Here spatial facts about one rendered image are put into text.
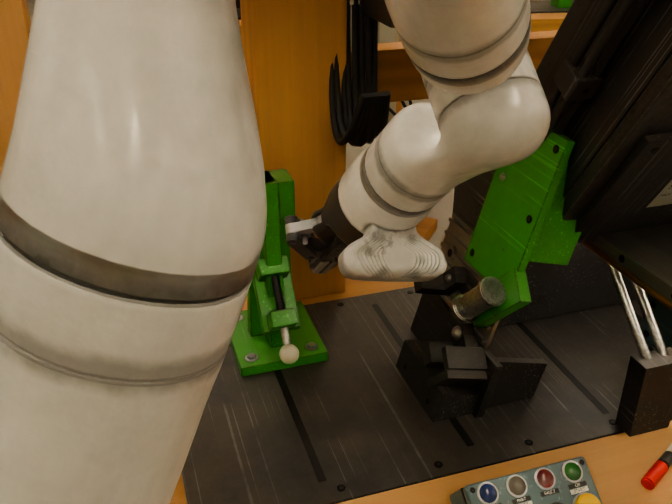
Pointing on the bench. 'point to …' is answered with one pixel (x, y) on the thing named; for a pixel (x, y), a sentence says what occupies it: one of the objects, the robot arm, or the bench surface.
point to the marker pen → (658, 470)
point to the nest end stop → (457, 378)
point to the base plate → (396, 408)
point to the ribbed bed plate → (453, 250)
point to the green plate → (526, 214)
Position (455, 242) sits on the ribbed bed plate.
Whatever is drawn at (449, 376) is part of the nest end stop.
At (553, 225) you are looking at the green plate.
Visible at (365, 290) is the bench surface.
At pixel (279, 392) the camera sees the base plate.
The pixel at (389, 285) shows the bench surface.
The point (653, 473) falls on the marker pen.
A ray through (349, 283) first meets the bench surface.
